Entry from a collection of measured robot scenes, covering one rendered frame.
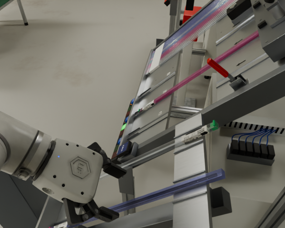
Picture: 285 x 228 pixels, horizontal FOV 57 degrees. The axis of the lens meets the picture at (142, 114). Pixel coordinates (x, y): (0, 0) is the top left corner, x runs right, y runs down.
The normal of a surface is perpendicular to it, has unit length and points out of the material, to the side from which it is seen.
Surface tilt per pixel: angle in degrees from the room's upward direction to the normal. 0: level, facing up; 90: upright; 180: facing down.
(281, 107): 0
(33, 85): 0
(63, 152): 34
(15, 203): 90
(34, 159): 51
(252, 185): 0
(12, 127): 42
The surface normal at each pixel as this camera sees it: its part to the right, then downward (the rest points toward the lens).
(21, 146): 0.53, -0.20
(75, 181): 0.59, -0.47
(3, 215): 0.05, 0.70
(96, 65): 0.00, -0.71
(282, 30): -0.73, -0.58
